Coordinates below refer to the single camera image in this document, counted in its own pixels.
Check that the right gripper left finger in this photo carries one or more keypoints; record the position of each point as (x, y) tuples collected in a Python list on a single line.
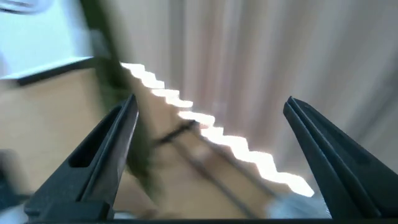
[(102, 161)]

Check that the beige curtain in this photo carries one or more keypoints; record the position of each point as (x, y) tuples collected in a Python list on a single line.
[(280, 62)]

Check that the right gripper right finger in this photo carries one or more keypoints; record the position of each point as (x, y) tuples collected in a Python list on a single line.
[(348, 171)]

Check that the green long-sleeved shirt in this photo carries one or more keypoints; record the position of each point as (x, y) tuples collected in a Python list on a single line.
[(109, 71)]

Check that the black clothes rack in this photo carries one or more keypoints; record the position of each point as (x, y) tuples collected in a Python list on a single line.
[(177, 132)]

